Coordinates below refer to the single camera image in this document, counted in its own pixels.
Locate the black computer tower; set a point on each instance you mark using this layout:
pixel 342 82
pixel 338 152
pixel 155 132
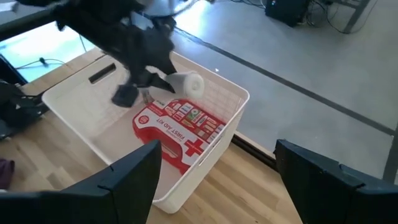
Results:
pixel 286 11

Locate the grey desk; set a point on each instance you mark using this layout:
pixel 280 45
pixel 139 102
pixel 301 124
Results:
pixel 18 15

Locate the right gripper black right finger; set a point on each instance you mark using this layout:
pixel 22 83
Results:
pixel 317 196

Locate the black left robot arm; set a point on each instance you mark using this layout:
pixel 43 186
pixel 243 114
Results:
pixel 93 18

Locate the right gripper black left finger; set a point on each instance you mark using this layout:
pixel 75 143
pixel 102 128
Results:
pixel 124 193

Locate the grey metal table leg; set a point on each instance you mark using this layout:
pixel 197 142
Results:
pixel 357 15

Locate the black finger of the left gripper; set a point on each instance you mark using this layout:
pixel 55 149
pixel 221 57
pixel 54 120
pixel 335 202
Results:
pixel 124 95
pixel 160 82

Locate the red first aid kit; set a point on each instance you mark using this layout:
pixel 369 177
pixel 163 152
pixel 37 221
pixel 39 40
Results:
pixel 174 133

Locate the white plastic cup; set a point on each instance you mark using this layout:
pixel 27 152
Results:
pixel 189 84

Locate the purple cloth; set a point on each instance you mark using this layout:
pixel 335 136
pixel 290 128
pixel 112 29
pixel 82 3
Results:
pixel 6 174

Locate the white paper note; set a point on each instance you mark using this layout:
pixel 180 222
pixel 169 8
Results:
pixel 7 6

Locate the white perforated plastic basket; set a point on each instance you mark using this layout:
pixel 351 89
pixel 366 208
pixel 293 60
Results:
pixel 93 105

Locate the black aluminium table frame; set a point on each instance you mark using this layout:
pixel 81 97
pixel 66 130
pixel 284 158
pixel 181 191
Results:
pixel 255 152

